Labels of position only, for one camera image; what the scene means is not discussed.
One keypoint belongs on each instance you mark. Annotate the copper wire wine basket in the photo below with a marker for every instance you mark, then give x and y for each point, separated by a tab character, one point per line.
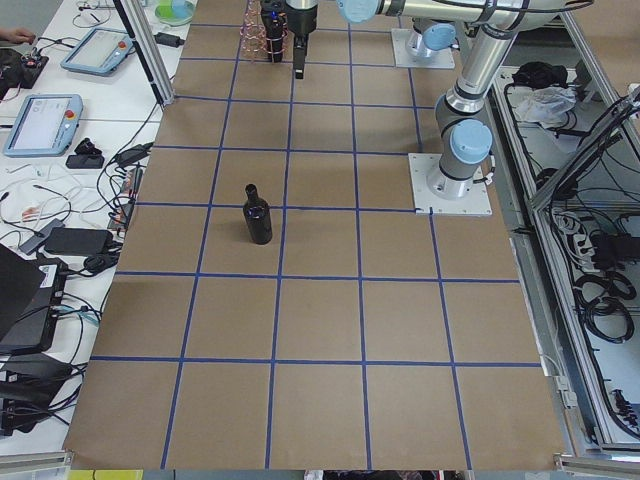
252	33

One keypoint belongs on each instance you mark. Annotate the dark glass wine bottle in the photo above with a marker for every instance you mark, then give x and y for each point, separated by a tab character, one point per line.
257	216

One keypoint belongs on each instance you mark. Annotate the aluminium frame post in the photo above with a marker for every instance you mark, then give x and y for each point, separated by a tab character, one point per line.
137	26

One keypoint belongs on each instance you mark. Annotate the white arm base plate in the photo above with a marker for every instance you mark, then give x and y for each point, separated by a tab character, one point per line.
436	194
431	49

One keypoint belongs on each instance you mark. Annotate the person's hand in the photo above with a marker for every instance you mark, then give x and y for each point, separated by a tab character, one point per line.
17	35

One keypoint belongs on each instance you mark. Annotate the green bowl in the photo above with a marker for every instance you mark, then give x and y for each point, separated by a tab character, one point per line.
174	12

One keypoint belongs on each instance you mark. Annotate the blue teach pendant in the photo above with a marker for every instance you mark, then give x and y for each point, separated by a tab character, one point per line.
100	52
45	126

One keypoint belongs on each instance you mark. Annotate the dark wine bottle in basket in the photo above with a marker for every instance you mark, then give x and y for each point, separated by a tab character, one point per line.
274	21

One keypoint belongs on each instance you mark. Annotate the lower blue teach pendant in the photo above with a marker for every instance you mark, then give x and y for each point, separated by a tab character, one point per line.
45	126

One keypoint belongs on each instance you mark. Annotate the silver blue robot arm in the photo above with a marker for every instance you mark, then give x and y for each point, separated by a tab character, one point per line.
466	140
361	11

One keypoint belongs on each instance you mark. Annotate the black laptop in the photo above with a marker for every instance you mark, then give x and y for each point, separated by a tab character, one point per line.
31	292

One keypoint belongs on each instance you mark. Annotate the crumpled white cloth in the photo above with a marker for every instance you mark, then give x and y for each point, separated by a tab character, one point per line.
548	107

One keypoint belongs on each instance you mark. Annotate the upper blue teach pendant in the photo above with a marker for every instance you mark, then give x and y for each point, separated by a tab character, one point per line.
100	52

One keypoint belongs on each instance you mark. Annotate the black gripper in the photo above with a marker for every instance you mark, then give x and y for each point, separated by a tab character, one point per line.
301	21

